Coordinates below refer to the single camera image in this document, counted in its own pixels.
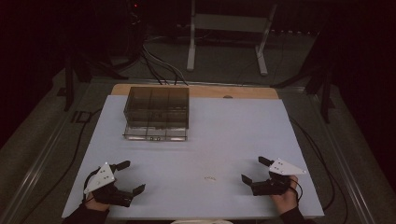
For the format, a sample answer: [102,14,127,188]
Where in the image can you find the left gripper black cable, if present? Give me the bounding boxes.
[82,167,102,203]

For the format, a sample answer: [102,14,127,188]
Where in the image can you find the clear plastic drawer organiser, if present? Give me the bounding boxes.
[122,86,191,143]

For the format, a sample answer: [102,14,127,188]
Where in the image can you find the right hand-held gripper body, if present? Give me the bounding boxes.
[250,157,308,197]

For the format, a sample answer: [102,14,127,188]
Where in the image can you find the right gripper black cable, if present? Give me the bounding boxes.
[289,176,304,202]

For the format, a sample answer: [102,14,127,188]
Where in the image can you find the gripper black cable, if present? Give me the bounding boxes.
[82,167,102,203]
[289,176,304,202]

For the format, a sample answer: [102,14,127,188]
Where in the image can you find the grey metal stand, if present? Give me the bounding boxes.
[186,0,278,77]

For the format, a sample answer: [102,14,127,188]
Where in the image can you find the person's left hand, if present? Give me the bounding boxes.
[83,192,110,213]

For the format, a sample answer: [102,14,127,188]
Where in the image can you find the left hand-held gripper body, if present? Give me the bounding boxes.
[83,161,134,208]

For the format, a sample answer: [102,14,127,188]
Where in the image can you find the black square floor frame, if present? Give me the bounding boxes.
[70,110,92,124]

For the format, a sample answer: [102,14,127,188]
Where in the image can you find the white background cable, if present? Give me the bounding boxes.
[143,45,190,87]

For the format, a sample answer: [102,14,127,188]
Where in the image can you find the black tripod stand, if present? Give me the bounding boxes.
[64,52,129,112]
[270,31,337,124]

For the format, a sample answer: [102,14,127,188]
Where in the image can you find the person's right hand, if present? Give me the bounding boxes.
[270,175,300,216]

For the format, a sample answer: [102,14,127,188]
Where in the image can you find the black background cable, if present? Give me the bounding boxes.
[139,46,171,86]

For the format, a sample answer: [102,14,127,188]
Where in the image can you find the black floor cable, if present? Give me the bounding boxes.
[289,118,349,224]
[18,107,104,224]

